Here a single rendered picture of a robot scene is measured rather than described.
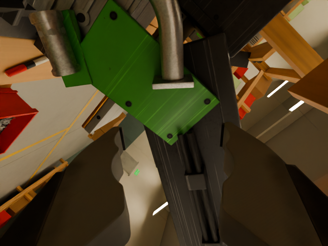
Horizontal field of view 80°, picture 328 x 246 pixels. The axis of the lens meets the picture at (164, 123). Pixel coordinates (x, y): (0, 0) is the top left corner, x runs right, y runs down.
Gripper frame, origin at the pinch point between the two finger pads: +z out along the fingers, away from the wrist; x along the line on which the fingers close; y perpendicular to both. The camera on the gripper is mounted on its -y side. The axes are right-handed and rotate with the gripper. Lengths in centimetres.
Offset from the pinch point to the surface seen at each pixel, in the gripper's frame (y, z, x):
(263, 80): 116, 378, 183
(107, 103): 10.4, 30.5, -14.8
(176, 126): 10.0, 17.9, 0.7
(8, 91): 12, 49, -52
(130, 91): 3.5, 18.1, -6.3
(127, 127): 495, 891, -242
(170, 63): -1.0, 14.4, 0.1
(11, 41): -3.7, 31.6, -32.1
